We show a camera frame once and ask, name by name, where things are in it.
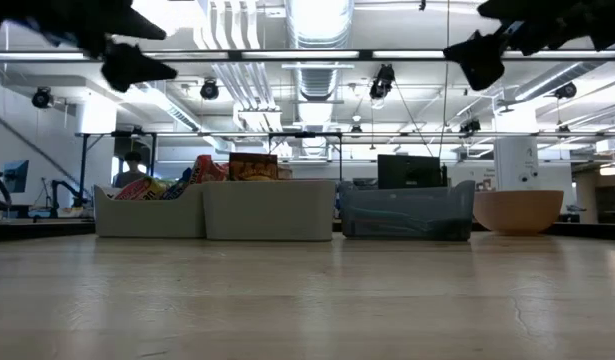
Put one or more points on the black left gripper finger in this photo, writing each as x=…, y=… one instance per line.
x=132, y=67
x=137, y=25

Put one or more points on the dark grey plastic bin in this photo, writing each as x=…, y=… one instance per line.
x=407, y=200

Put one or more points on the black ceiling camera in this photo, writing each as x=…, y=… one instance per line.
x=382, y=82
x=565, y=90
x=42, y=97
x=209, y=90
x=469, y=125

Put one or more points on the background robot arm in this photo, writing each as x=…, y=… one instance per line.
x=62, y=192

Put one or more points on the person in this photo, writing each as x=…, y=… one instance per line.
x=132, y=172

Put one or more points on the clear plastic bin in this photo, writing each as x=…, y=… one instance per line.
x=269, y=210
x=147, y=217

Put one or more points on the black background frame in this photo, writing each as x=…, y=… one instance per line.
x=269, y=150

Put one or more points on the blue screen monitor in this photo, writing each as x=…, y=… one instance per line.
x=15, y=175

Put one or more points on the orange bowl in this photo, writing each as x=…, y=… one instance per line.
x=517, y=210

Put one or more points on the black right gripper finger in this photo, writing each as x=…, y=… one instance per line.
x=479, y=60
x=497, y=10

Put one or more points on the blue yellow ramen packet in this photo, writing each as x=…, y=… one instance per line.
x=179, y=189

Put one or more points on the silver ventilation duct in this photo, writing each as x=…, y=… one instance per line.
x=317, y=80

